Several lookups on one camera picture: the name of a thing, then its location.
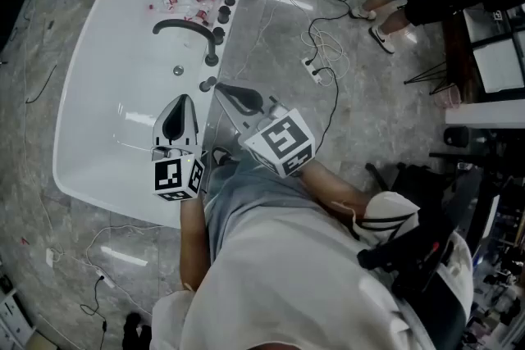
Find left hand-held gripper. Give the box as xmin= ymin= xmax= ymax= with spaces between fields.
xmin=150 ymin=93 xmax=207 ymax=202

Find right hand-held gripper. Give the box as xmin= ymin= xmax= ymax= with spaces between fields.
xmin=213 ymin=82 xmax=317 ymax=180

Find person's left forearm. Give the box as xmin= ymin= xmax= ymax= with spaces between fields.
xmin=178 ymin=192 xmax=212 ymax=293

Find black shoulder harness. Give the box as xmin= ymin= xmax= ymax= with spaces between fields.
xmin=355 ymin=216 xmax=457 ymax=297

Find person's right forearm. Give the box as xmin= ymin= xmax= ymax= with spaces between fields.
xmin=298 ymin=161 xmax=372 ymax=223

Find white bathtub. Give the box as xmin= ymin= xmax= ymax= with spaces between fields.
xmin=52 ymin=0 xmax=260 ymax=230

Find black curved faucet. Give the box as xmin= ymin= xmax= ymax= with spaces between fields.
xmin=152 ymin=17 xmax=220 ymax=67

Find person's black shoe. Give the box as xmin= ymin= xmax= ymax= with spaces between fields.
xmin=210 ymin=146 xmax=240 ymax=168

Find person's blue jeans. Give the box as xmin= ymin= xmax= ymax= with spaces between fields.
xmin=203 ymin=151 xmax=317 ymax=263

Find scattered small red-label bottles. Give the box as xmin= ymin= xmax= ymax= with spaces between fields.
xmin=148 ymin=0 xmax=227 ymax=24

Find small white power strip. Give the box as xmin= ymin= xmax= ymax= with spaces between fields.
xmin=95 ymin=267 xmax=116 ymax=289

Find person's white shirt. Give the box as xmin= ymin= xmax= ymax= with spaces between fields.
xmin=148 ymin=191 xmax=473 ymax=350

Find black tripod stand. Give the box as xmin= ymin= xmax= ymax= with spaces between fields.
xmin=403 ymin=60 xmax=457 ymax=96

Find black low cabinet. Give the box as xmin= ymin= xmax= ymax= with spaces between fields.
xmin=0 ymin=0 xmax=30 ymax=55

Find pink plastic cup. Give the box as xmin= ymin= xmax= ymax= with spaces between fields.
xmin=433 ymin=87 xmax=463 ymax=110

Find black round stool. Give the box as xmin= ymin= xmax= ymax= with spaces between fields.
xmin=442 ymin=125 xmax=470 ymax=149

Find white shelf board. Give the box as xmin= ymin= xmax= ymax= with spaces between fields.
xmin=444 ymin=98 xmax=525 ymax=129

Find black power strip cable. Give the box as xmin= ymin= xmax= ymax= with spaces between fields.
xmin=307 ymin=0 xmax=354 ymax=155

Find black floor cable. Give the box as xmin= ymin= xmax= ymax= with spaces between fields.
xmin=25 ymin=63 xmax=59 ymax=105

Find white cabinet with black frame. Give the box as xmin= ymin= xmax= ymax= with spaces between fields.
xmin=462 ymin=2 xmax=525 ymax=94

